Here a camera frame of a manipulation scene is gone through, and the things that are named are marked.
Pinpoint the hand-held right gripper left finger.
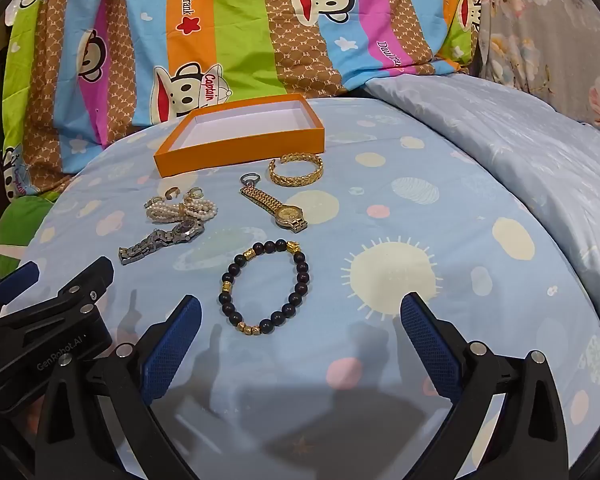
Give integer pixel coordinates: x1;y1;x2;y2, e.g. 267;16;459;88
32;294;203;480

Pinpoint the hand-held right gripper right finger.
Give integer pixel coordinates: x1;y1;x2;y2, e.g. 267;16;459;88
401;292;576;480

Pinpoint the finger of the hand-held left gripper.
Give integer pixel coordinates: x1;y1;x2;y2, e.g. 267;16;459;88
0;261;41;313
0;256;116;322

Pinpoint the silver wrist watch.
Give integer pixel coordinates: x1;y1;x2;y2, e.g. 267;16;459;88
118;217;206;266

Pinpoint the dark bead bracelet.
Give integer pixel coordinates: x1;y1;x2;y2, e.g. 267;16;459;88
220;240;309;336

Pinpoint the gold wrist watch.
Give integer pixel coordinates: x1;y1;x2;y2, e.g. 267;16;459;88
240;185;309;234

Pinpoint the orange cardboard box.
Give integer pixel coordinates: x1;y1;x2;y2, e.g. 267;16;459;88
153;93;326;179

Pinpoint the gold bangle bracelet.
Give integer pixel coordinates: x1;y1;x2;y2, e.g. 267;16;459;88
268;153;325;188

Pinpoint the green cushion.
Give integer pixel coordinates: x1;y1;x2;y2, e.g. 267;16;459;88
0;195;56;271

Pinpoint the light blue patterned bed sheet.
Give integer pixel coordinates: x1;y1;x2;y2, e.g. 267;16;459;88
0;97;600;480

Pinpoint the pale blue duvet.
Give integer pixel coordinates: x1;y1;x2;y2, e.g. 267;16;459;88
362;72;600;341

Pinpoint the striped monkey print blanket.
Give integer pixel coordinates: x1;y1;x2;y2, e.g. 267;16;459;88
0;0;483;201

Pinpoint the grey floral cloth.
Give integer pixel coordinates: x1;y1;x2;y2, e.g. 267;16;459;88
472;0;600;141

